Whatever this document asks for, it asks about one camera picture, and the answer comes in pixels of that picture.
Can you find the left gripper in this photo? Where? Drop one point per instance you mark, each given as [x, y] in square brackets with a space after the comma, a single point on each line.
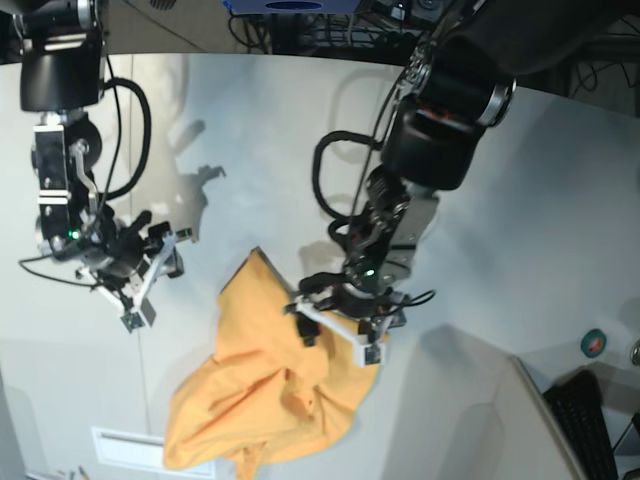
[333, 292]

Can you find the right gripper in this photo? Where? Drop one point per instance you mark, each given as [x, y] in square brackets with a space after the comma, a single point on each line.
[117, 251]

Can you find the metal knob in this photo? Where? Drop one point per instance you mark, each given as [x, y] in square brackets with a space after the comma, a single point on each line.
[635, 354]

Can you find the black keyboard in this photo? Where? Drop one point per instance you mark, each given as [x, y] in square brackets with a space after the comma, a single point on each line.
[576, 406]

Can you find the orange t-shirt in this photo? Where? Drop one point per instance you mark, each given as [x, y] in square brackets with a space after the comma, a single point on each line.
[263, 397]

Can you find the white cable slot cover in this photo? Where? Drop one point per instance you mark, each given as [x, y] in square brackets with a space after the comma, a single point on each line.
[141, 452]

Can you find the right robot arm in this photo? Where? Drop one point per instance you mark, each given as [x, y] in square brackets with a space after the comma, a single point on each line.
[64, 70]

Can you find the green tape roll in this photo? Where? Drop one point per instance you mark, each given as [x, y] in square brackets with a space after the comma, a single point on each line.
[593, 343]

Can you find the white partition panel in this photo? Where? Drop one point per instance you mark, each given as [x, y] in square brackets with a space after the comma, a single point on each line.
[532, 444]

